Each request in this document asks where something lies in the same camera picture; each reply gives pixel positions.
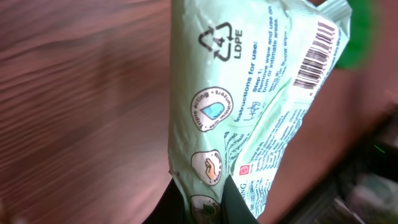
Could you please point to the mint green wipes pack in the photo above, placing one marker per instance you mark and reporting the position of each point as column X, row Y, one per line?
column 243, row 76

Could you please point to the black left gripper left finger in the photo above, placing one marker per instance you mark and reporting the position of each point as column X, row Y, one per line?
column 170, row 209

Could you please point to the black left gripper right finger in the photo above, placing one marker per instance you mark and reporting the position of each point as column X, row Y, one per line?
column 233, row 207

